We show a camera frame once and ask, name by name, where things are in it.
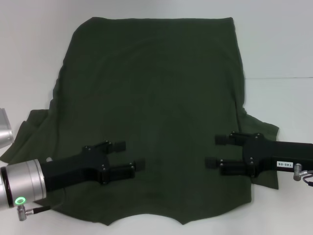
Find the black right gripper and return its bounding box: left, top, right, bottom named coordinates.
left=204, top=131, right=313, bottom=179

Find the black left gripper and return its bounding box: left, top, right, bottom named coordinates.
left=40, top=140, right=146, bottom=194

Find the dark green shirt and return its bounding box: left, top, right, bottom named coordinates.
left=0, top=16, right=280, bottom=226

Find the right arm cable with connector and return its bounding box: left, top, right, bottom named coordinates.
left=294, top=163, right=313, bottom=187

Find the arm cable with connector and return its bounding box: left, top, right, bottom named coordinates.
left=15, top=205, right=51, bottom=221
left=294, top=163, right=313, bottom=187

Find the left arm cable with connector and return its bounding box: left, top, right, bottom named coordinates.
left=15, top=205, right=51, bottom=221

